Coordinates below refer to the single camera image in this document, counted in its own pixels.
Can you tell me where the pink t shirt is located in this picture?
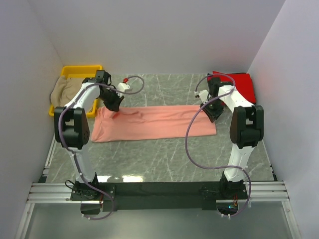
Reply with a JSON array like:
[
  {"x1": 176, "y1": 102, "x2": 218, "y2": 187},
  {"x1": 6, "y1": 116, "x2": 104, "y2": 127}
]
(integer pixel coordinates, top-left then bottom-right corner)
[{"x1": 91, "y1": 105, "x2": 217, "y2": 143}]

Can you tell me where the black base bar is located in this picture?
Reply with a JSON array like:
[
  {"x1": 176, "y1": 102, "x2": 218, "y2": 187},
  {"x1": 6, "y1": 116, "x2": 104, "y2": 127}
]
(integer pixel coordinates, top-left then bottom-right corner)
[{"x1": 70, "y1": 182, "x2": 248, "y2": 212}]

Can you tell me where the aluminium rail frame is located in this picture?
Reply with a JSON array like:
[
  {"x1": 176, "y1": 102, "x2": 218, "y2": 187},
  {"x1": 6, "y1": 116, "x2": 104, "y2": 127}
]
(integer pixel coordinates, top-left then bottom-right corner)
[{"x1": 14, "y1": 166, "x2": 301, "y2": 239}]

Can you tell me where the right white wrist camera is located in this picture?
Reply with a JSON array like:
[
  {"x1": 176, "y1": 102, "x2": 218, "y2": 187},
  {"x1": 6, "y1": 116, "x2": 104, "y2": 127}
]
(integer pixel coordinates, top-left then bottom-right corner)
[{"x1": 194, "y1": 90, "x2": 209, "y2": 104}]

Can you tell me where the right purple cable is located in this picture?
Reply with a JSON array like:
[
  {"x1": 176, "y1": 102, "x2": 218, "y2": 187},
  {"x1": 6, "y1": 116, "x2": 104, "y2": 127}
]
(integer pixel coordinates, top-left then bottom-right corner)
[{"x1": 184, "y1": 73, "x2": 251, "y2": 218}]

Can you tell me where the red folded t shirt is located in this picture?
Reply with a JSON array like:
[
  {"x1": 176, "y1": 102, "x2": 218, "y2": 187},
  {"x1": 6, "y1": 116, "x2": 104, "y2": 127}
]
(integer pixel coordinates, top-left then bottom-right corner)
[{"x1": 207, "y1": 71, "x2": 257, "y2": 104}]

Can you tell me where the yellow plastic bin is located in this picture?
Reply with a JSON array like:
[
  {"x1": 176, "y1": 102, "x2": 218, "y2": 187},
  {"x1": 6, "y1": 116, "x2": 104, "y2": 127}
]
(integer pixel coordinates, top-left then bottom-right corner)
[{"x1": 48, "y1": 65, "x2": 103, "y2": 117}]

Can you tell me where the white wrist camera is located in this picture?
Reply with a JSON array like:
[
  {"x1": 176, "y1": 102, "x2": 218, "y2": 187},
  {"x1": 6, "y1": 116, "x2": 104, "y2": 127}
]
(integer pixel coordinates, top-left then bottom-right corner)
[
  {"x1": 117, "y1": 82, "x2": 133, "y2": 94},
  {"x1": 194, "y1": 90, "x2": 209, "y2": 104}
]

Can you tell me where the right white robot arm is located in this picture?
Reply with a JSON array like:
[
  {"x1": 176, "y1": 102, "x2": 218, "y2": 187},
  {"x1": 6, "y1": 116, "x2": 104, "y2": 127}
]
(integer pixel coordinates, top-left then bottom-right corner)
[{"x1": 198, "y1": 74, "x2": 264, "y2": 199}]

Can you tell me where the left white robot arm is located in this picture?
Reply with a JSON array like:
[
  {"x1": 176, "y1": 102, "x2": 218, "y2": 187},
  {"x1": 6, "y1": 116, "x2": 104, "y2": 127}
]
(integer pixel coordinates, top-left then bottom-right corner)
[{"x1": 54, "y1": 70, "x2": 132, "y2": 201}]

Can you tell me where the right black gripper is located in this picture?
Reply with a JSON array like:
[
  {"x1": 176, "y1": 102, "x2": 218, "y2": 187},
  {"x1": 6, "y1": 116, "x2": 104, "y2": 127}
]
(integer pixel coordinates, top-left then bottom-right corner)
[{"x1": 200, "y1": 97, "x2": 224, "y2": 123}]

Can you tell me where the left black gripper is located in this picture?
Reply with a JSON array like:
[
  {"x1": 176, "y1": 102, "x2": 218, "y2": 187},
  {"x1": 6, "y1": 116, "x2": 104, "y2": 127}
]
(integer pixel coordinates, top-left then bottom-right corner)
[{"x1": 99, "y1": 88, "x2": 125, "y2": 113}]

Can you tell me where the beige t shirt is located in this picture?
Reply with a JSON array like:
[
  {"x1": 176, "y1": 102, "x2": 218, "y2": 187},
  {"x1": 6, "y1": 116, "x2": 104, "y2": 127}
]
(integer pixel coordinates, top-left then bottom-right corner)
[{"x1": 50, "y1": 76, "x2": 84, "y2": 108}]

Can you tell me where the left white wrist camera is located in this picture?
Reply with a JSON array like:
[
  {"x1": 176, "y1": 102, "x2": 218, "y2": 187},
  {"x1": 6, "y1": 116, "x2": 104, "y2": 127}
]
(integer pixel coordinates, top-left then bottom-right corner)
[{"x1": 117, "y1": 82, "x2": 133, "y2": 94}]

